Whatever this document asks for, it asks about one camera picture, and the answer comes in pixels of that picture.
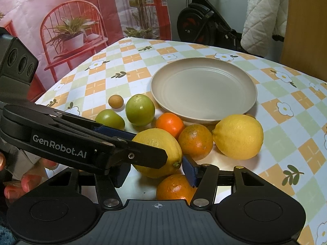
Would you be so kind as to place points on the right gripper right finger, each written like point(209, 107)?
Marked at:
point(202, 177)

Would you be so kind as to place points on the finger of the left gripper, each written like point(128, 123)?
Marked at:
point(116, 150)
point(68, 127)

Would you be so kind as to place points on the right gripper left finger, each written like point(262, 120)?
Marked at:
point(106, 183)

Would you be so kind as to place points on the green round fruit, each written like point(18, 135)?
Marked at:
point(110, 118)
point(140, 110)

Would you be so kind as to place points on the yellow lemon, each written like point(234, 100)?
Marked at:
point(160, 141)
point(238, 136)

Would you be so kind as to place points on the dark speckled orange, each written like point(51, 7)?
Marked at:
point(175, 187)
point(196, 141)

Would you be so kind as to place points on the small brown longan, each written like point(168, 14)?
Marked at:
point(115, 101)

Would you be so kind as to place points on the bright orange tangerine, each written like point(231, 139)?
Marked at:
point(170, 123)

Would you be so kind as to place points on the left human hand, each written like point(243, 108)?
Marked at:
point(12, 190)

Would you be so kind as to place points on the beige round plate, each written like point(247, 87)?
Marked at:
point(203, 90)

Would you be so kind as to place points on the checkered floral tablecloth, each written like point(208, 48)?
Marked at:
point(290, 106)

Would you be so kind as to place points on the red printed backdrop cloth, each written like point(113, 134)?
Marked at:
point(61, 34)

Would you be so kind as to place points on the black exercise bike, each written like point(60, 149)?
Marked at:
point(201, 23)

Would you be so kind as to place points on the wooden board panel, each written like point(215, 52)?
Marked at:
point(304, 47)

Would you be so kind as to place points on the white quilted blanket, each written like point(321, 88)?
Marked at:
point(264, 19)

